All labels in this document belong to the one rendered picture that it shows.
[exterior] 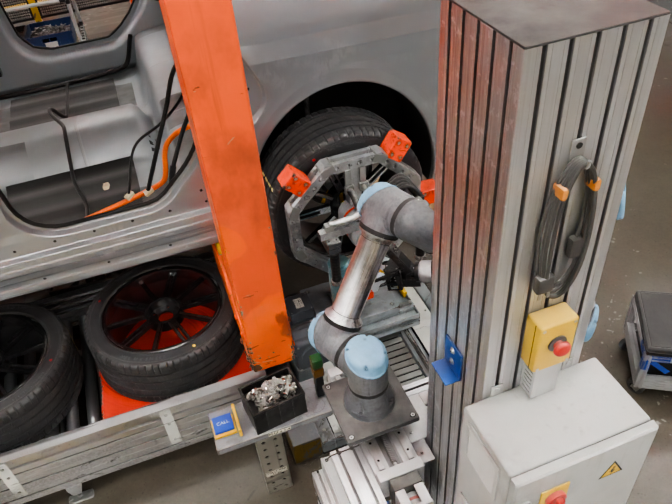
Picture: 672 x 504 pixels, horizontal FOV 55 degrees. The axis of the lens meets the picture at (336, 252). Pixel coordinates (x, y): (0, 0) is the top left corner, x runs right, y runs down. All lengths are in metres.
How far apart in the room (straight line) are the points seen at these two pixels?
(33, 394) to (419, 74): 1.90
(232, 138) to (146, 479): 1.63
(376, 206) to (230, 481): 1.51
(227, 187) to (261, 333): 0.63
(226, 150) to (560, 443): 1.13
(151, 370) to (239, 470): 0.58
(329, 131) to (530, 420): 1.40
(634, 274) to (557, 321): 2.41
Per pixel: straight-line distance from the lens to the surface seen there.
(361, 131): 2.47
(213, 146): 1.85
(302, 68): 2.41
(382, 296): 3.11
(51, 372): 2.79
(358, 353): 1.80
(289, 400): 2.33
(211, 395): 2.64
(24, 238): 2.63
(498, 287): 1.24
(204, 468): 2.92
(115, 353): 2.74
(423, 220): 1.69
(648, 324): 3.00
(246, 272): 2.13
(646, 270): 3.78
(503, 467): 1.41
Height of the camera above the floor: 2.42
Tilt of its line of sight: 41 degrees down
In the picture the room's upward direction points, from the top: 6 degrees counter-clockwise
